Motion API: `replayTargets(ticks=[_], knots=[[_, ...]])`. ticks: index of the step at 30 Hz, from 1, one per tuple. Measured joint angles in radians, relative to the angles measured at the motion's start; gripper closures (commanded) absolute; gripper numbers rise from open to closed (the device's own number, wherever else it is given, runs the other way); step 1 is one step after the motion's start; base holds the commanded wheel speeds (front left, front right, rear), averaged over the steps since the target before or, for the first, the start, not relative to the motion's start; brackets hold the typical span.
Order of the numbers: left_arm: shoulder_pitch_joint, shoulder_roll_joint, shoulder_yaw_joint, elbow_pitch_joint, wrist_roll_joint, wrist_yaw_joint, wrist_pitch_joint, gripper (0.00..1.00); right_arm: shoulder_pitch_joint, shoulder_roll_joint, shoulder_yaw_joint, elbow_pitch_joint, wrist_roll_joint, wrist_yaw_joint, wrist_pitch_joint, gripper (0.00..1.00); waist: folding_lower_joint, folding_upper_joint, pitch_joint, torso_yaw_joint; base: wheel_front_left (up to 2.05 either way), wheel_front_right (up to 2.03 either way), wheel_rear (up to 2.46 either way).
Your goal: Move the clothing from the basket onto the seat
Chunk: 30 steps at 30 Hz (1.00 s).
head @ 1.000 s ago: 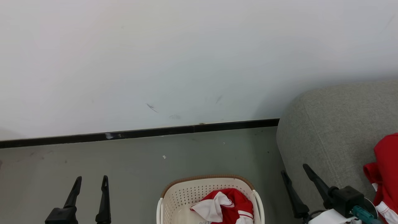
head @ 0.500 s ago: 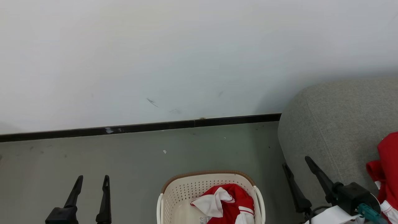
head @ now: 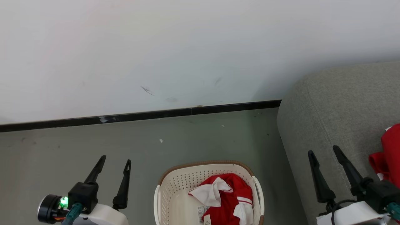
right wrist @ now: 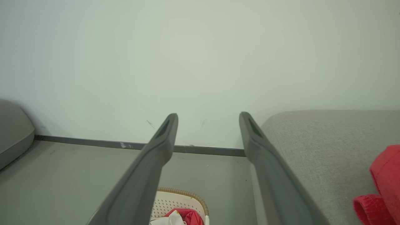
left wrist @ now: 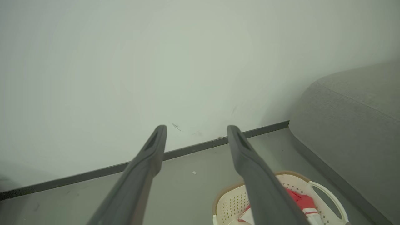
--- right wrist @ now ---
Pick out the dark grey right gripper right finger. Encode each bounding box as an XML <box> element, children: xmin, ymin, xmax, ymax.
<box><xmin>239</xmin><ymin>112</ymin><xmax>330</xmax><ymax>225</ymax></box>

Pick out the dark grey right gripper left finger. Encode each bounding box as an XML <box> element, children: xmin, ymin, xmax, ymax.
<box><xmin>88</xmin><ymin>113</ymin><xmax>178</xmax><ymax>225</ymax></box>

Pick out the red shirt with white trim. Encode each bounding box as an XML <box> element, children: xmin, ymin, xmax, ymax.
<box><xmin>150</xmin><ymin>209</ymin><xmax>204</xmax><ymax>225</ymax></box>

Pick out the red knit sweater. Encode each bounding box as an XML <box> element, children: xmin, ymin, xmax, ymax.
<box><xmin>353</xmin><ymin>144</ymin><xmax>400</xmax><ymax>225</ymax></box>

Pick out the grey fabric sofa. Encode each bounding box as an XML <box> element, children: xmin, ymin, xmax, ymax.
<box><xmin>250</xmin><ymin>109</ymin><xmax>400</xmax><ymax>225</ymax></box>

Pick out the cream perforated laundry basket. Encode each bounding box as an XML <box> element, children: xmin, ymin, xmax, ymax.
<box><xmin>149</xmin><ymin>187</ymin><xmax>210</xmax><ymax>225</ymax></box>

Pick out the dark grey baseboard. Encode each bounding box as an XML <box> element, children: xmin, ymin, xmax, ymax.
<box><xmin>34</xmin><ymin>135</ymin><xmax>246</xmax><ymax>157</ymax></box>

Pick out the grey rounded furniture piece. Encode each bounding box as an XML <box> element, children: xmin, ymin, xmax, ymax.
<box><xmin>0</xmin><ymin>99</ymin><xmax>35</xmax><ymax>171</ymax></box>

